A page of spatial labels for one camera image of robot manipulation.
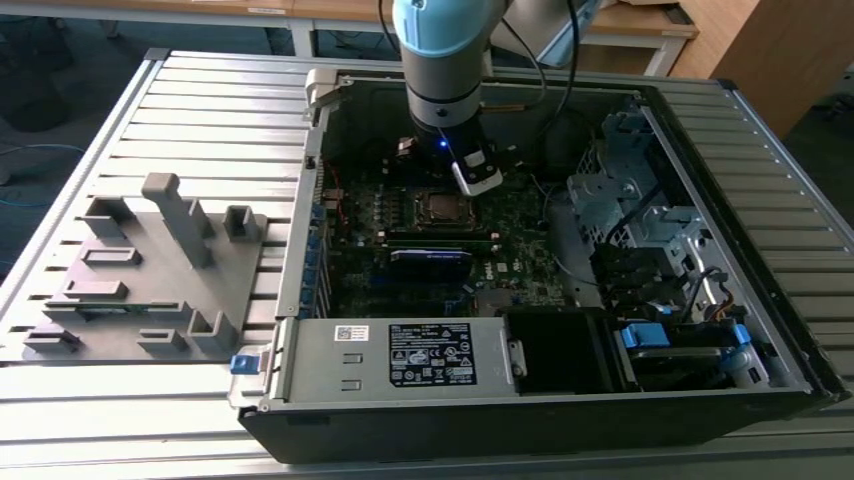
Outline black graphics card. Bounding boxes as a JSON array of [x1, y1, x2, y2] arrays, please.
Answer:
[[388, 247, 479, 296]]

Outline black drive data cable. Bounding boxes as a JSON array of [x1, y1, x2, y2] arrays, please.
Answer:
[[603, 182, 665, 246]]

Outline black power supply label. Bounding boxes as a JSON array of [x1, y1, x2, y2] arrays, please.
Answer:
[[388, 322, 476, 387]]

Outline green motherboard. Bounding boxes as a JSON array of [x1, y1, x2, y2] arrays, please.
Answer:
[[309, 159, 588, 319]]

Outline wooden cabinet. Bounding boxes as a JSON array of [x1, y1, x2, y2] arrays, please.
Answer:
[[669, 0, 854, 139]]

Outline metal CPU socket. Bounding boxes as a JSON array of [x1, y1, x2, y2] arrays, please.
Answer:
[[412, 187, 485, 231]]

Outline grey power supply unit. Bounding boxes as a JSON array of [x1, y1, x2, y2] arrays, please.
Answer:
[[262, 315, 528, 404]]

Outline pale blue teach pendant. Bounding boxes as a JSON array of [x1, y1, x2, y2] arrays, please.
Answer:
[[536, 0, 601, 66]]

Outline black hard disk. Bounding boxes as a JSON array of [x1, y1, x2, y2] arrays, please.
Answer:
[[629, 348, 725, 391]]

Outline grey braided wire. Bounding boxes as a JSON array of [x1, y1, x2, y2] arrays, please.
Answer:
[[531, 174, 576, 214]]

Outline black drive power cable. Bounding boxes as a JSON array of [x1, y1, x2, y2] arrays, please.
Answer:
[[683, 266, 739, 326]]

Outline silver CPU plate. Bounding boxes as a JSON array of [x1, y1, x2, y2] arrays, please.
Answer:
[[425, 193, 467, 221]]

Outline black looped case cable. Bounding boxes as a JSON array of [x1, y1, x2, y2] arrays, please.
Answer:
[[537, 107, 596, 182]]

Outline grey plastic parts rack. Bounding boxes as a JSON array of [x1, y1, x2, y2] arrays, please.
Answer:
[[22, 172, 272, 364]]

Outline green RAM stick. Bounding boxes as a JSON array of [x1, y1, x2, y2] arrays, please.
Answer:
[[76, 302, 152, 319]]

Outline silver metal drive cage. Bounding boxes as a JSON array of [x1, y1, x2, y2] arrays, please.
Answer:
[[564, 107, 715, 281]]

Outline wooden top desk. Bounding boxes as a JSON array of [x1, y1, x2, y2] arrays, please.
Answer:
[[310, 0, 700, 76], [0, 0, 314, 56]]

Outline blue disk carrier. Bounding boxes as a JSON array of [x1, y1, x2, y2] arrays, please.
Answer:
[[616, 322, 759, 394]]

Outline black RAM slot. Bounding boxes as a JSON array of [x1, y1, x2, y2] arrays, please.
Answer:
[[382, 236, 499, 250], [380, 227, 495, 240]]

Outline black plastic shroud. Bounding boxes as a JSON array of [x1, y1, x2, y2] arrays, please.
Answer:
[[503, 309, 619, 396]]

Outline black open PC case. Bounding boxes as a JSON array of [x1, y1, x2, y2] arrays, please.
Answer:
[[225, 67, 852, 466]]

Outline grey case latch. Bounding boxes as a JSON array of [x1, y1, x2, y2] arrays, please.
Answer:
[[302, 68, 354, 124]]

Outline metal socket cover frame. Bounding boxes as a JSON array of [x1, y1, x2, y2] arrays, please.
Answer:
[[413, 189, 483, 230]]

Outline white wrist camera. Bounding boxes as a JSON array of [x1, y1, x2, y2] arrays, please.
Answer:
[[450, 149, 505, 197]]

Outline blue floor cable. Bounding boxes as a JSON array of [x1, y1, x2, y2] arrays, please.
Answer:
[[0, 142, 89, 157]]

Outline black disk bay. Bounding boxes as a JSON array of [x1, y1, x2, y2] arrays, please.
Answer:
[[589, 244, 688, 321]]

